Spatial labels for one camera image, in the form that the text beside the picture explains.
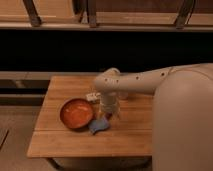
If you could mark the beige cylindrical gripper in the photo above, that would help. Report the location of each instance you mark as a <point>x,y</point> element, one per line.
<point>109,103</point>

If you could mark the wooden table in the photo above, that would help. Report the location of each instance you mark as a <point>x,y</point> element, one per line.
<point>130,132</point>

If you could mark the orange ceramic bowl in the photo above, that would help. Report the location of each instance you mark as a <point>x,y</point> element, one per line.
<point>76,113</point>

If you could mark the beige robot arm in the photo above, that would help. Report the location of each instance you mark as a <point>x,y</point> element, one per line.
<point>133,80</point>

